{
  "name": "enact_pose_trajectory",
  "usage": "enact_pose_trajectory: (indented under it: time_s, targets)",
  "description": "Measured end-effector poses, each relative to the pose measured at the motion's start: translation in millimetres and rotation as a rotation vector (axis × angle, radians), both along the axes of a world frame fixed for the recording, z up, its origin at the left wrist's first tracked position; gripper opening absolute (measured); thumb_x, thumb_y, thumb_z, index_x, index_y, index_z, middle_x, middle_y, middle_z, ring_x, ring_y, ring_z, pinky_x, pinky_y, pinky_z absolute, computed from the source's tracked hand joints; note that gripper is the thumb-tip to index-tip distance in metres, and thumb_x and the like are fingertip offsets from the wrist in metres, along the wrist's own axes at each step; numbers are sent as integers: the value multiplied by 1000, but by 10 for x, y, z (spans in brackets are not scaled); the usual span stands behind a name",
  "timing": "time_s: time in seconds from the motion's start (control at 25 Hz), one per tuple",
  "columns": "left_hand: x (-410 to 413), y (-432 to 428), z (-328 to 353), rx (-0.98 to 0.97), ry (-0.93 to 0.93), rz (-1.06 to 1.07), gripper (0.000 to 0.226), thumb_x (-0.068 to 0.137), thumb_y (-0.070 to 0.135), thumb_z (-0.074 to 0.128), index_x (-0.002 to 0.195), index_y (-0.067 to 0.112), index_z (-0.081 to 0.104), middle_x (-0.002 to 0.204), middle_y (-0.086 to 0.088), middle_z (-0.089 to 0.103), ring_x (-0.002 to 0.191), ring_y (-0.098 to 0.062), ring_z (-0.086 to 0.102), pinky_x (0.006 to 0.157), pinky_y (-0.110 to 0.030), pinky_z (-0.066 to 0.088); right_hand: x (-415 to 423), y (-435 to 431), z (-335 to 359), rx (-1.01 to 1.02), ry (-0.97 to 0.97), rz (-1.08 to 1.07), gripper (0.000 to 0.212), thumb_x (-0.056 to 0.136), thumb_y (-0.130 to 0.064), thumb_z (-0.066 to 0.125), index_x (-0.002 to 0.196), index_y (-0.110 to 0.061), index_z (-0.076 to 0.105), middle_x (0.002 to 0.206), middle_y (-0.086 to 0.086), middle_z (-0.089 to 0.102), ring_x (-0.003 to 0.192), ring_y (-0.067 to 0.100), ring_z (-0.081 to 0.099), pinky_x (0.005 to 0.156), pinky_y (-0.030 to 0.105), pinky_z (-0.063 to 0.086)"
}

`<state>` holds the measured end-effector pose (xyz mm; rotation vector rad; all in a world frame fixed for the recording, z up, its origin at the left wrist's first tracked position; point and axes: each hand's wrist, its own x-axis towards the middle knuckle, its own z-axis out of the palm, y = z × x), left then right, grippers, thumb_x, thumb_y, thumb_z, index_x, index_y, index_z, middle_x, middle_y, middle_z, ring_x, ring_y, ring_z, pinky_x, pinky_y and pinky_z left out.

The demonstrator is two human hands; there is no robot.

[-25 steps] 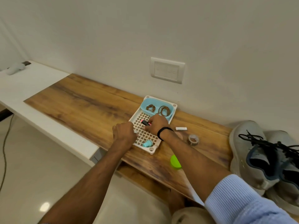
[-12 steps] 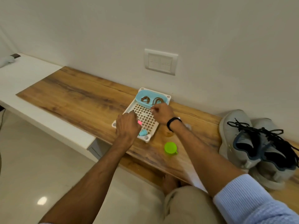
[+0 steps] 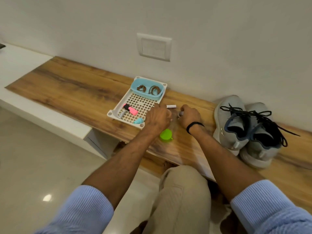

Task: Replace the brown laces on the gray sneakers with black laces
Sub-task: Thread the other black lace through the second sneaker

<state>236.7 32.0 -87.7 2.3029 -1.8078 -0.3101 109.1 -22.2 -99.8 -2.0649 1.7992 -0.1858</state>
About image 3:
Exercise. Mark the person's left forearm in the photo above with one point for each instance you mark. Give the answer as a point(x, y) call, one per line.
point(126, 158)

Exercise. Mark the person's right hand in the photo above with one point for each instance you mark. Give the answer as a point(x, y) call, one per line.
point(192, 116)

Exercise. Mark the person's right forearm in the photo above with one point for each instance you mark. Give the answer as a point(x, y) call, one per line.
point(219, 160)

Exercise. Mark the person's right fingers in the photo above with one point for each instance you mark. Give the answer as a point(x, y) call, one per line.
point(184, 110)

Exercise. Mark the person's beige trousers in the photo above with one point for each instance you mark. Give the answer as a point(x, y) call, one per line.
point(181, 199)

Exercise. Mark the white perforated plastic tray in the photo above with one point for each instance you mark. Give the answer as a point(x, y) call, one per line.
point(136, 101)

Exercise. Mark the clear bottle with green cap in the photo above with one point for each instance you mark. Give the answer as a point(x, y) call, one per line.
point(166, 135)

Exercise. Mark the black wristband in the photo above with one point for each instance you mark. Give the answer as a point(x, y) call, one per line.
point(194, 126)

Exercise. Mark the grey highlighter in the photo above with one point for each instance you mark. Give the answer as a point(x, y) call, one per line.
point(121, 114)

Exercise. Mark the person's left hand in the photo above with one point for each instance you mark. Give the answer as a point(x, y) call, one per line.
point(157, 118)

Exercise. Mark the white wall switch plate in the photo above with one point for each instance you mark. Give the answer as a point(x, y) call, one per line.
point(154, 47)

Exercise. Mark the teal highlighter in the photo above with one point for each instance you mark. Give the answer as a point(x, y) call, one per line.
point(139, 121)

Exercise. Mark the pink highlighter with black cap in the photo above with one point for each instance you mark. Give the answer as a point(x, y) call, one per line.
point(131, 109)

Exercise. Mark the grey sneaker with black laces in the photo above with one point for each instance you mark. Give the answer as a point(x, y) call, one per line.
point(264, 141)
point(230, 119)

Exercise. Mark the small blue plastic tub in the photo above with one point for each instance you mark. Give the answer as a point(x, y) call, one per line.
point(146, 93)

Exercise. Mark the small white tube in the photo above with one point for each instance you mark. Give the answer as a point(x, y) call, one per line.
point(171, 106)

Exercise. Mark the person's blue sleeve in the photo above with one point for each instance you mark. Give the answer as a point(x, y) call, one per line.
point(270, 209)
point(78, 212)

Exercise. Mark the person's left blue sleeve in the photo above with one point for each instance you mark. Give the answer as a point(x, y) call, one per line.
point(78, 212)

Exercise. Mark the person's left fingers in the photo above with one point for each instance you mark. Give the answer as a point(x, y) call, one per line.
point(167, 115)

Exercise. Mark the person's right blue sleeve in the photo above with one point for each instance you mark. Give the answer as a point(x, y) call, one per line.
point(270, 209)

